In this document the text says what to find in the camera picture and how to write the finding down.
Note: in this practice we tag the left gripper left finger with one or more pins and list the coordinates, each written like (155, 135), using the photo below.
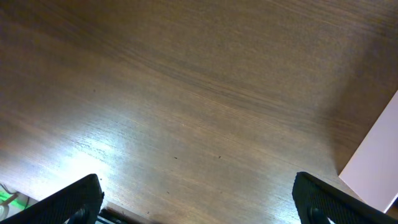
(79, 202)

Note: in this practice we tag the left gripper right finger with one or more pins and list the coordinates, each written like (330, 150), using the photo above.
(318, 202)

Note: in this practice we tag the open pink cardboard box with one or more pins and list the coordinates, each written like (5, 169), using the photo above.
(371, 173)

